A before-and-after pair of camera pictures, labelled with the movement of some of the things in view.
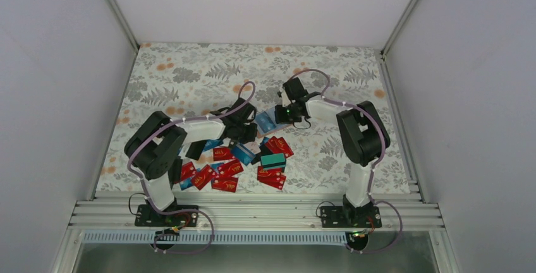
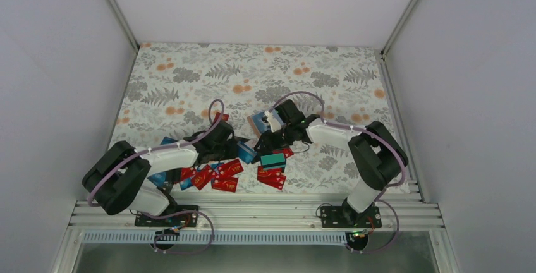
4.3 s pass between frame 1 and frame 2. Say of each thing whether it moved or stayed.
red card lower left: stayed
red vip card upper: stayed
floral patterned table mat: stayed
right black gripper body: moved
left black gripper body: moved
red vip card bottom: stayed
